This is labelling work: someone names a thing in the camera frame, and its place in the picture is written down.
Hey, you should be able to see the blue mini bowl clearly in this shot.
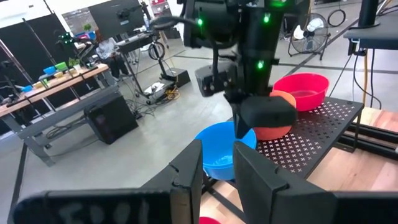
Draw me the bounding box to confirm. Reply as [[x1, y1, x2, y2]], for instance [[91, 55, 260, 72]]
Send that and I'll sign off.
[[194, 121, 258, 181]]

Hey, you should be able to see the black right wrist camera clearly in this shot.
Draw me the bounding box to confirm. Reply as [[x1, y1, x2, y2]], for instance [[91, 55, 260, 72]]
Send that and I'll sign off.
[[195, 63, 239, 98]]

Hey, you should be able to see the black monitor screen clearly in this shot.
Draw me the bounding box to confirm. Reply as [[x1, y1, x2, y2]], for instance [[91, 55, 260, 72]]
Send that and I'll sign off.
[[88, 0, 146, 40]]

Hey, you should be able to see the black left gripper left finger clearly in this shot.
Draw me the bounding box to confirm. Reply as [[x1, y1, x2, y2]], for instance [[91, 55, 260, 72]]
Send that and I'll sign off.
[[7, 139, 205, 224]]

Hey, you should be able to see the person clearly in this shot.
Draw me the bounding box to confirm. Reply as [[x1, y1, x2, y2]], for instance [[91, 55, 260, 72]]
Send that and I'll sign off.
[[95, 37, 130, 79]]

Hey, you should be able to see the black floor fan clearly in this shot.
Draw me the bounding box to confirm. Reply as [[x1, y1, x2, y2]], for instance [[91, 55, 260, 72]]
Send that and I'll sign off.
[[287, 12, 332, 62]]

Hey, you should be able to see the small green plant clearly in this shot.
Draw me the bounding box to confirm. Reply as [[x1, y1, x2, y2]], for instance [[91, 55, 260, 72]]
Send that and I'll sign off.
[[68, 57, 82, 71]]

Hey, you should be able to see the black perforated metal shelf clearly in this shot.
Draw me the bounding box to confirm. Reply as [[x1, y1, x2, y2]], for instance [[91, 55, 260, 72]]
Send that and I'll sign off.
[[203, 96, 364, 224]]

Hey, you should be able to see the black partition screen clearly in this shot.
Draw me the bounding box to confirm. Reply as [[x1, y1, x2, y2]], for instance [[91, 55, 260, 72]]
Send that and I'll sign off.
[[0, 14, 68, 85]]

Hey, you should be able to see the red drawer cabinet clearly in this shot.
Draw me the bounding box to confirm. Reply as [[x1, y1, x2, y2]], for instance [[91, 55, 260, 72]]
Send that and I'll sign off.
[[150, 0, 172, 18]]

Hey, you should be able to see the black computer desk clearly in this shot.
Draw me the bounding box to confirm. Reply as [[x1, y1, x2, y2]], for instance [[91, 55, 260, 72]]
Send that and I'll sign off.
[[116, 30, 156, 57]]

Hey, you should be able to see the black stand base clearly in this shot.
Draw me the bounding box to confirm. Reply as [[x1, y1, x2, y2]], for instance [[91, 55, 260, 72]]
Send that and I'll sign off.
[[161, 67, 191, 88]]

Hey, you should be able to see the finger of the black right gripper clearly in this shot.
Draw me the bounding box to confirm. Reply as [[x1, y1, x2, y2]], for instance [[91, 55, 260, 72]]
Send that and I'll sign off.
[[241, 96, 298, 128], [233, 104, 251, 139]]

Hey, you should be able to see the black pole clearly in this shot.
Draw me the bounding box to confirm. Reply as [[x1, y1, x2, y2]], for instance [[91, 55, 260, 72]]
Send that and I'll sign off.
[[357, 0, 381, 29]]

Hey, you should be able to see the yellow coiled floor cable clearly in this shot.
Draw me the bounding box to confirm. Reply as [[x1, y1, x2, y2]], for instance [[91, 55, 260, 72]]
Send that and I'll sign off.
[[166, 86, 181, 101]]

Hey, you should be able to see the black hanging cable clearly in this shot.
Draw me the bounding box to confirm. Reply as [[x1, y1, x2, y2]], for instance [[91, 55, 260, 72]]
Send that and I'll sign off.
[[351, 49, 383, 110]]

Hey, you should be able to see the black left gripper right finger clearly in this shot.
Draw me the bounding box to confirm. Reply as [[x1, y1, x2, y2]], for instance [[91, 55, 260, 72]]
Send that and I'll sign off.
[[233, 141, 398, 224]]

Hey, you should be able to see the black box case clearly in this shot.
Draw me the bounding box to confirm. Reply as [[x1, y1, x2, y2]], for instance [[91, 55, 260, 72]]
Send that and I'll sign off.
[[84, 92, 140, 146]]

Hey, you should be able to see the dark side desk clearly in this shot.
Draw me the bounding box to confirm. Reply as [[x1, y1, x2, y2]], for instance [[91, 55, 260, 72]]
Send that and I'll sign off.
[[343, 14, 398, 50]]

